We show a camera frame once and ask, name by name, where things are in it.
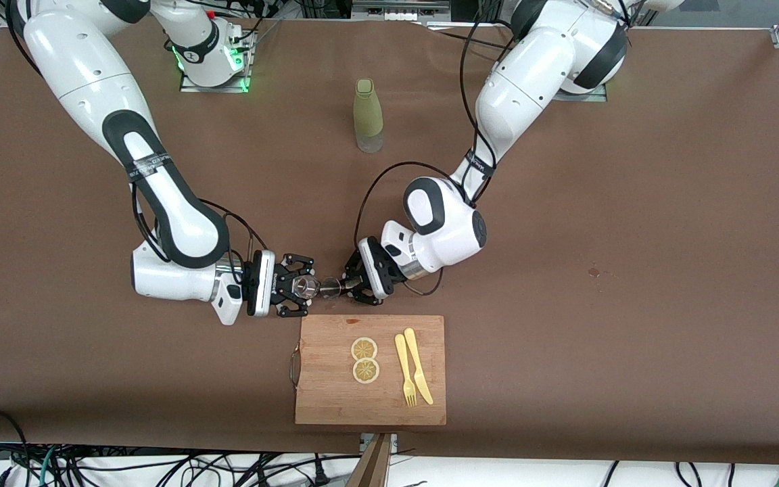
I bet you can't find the grey device box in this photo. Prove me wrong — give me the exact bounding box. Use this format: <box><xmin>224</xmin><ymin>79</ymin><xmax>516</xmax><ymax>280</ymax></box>
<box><xmin>352</xmin><ymin>0</ymin><xmax>451</xmax><ymax>21</ymax></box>

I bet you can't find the yellow plastic fork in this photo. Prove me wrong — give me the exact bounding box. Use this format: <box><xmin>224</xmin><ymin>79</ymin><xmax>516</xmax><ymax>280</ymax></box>
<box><xmin>394</xmin><ymin>333</ymin><xmax>418</xmax><ymax>409</ymax></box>

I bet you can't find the wooden cutting board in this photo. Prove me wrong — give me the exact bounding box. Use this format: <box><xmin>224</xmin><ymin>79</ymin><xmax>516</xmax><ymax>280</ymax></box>
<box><xmin>289</xmin><ymin>315</ymin><xmax>447</xmax><ymax>426</ymax></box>

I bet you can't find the small metal bracket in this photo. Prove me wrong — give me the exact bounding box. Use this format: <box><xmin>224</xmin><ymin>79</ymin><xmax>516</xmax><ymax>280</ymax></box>
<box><xmin>360</xmin><ymin>433</ymin><xmax>398</xmax><ymax>453</ymax></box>

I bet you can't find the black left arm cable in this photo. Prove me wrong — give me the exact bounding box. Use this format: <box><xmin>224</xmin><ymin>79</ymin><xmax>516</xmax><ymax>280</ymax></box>
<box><xmin>352</xmin><ymin>0</ymin><xmax>498</xmax><ymax>298</ymax></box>

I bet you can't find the clear glass shaker cup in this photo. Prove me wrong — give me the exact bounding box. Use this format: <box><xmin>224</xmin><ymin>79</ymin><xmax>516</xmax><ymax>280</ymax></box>
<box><xmin>293</xmin><ymin>274</ymin><xmax>321</xmax><ymax>302</ymax></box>

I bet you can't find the yellow plastic knife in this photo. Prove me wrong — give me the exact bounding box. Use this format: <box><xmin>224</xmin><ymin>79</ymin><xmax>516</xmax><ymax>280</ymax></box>
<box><xmin>404</xmin><ymin>327</ymin><xmax>435</xmax><ymax>406</ymax></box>

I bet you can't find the black table cable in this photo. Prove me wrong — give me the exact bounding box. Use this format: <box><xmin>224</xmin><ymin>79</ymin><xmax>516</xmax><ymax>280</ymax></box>
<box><xmin>423</xmin><ymin>19</ymin><xmax>519</xmax><ymax>51</ymax></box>

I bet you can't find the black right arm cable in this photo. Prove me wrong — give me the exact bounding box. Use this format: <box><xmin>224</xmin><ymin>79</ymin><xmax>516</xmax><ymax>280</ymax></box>
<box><xmin>131</xmin><ymin>183</ymin><xmax>268</xmax><ymax>271</ymax></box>

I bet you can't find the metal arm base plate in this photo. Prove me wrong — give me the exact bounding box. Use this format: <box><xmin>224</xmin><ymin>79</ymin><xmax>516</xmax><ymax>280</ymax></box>
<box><xmin>552</xmin><ymin>83</ymin><xmax>608</xmax><ymax>102</ymax></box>
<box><xmin>180</xmin><ymin>27</ymin><xmax>253</xmax><ymax>93</ymax></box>

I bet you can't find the brown wooden post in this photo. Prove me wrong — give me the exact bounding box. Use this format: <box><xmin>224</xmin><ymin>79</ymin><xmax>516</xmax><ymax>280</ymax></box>
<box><xmin>348</xmin><ymin>433</ymin><xmax>394</xmax><ymax>487</ymax></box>

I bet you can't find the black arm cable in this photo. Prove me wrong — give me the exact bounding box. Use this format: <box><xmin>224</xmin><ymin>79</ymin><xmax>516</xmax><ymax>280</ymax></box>
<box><xmin>131</xmin><ymin>183</ymin><xmax>268</xmax><ymax>271</ymax></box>
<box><xmin>352</xmin><ymin>0</ymin><xmax>498</xmax><ymax>298</ymax></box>

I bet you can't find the green sleeved glass bottle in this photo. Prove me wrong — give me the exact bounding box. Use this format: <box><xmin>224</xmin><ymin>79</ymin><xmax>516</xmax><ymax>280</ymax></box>
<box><xmin>353</xmin><ymin>78</ymin><xmax>385</xmax><ymax>154</ymax></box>

